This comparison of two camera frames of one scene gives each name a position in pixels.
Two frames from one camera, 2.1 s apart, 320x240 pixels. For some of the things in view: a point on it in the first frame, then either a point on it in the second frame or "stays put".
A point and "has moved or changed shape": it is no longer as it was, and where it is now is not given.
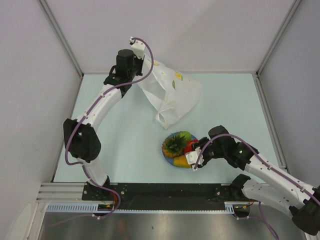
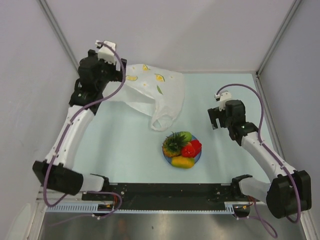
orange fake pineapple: (173, 147) stays put
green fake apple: (187, 135) stays put
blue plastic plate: (170, 159) stays put
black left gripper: (140, 61) -> (116, 75)
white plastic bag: (173, 95) has moved or changed shape
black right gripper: (201, 142) -> (215, 113)
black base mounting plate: (165, 196) stays put
